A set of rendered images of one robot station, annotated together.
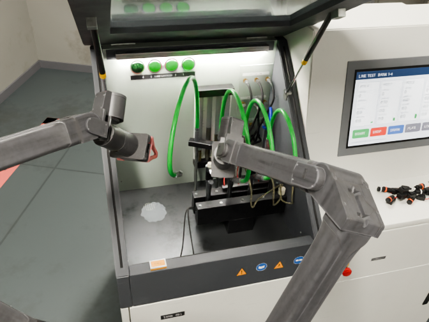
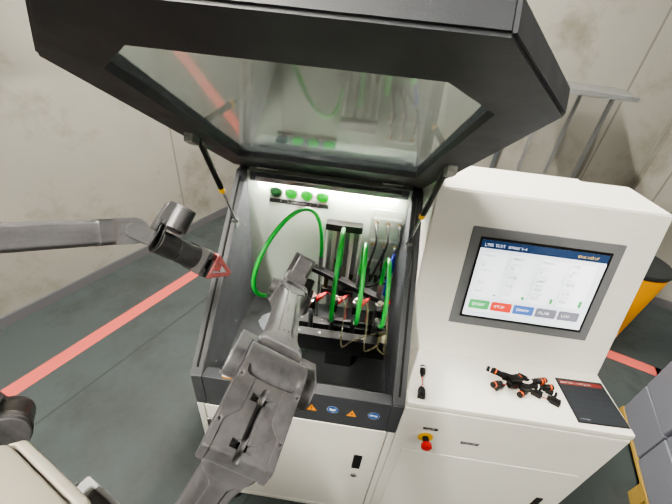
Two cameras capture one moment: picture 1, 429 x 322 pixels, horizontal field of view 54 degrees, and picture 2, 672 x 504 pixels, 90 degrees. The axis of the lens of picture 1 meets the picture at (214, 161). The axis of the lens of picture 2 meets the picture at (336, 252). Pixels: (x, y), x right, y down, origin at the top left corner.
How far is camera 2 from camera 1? 49 cm
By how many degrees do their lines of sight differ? 16
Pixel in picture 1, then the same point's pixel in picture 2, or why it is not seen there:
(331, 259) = (198, 487)
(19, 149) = (31, 236)
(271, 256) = (343, 403)
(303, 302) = not seen: outside the picture
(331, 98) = (448, 260)
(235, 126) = (301, 264)
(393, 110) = (523, 289)
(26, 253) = not seen: hidden behind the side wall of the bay
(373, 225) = (251, 467)
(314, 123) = (426, 281)
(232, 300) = (303, 430)
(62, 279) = not seen: hidden behind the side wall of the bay
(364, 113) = (486, 284)
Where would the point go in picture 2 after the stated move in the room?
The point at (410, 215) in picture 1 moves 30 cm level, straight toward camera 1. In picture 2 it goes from (514, 411) to (453, 467)
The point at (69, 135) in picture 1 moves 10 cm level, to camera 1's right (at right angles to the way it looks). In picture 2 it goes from (100, 234) to (137, 248)
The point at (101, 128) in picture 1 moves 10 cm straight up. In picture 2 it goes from (145, 235) to (133, 193)
